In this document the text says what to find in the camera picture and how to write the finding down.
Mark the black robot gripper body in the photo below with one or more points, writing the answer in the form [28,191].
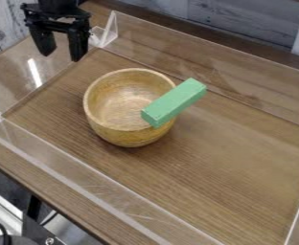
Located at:
[55,16]

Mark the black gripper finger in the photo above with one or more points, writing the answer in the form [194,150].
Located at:
[43,38]
[78,37]

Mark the brown wooden bowl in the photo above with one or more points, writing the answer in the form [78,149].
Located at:
[112,102]

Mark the green rectangular block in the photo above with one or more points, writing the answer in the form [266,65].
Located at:
[165,108]

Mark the clear acrylic tray walls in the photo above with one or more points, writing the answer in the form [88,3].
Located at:
[215,183]

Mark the black metal table bracket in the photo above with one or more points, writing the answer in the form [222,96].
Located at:
[33,229]

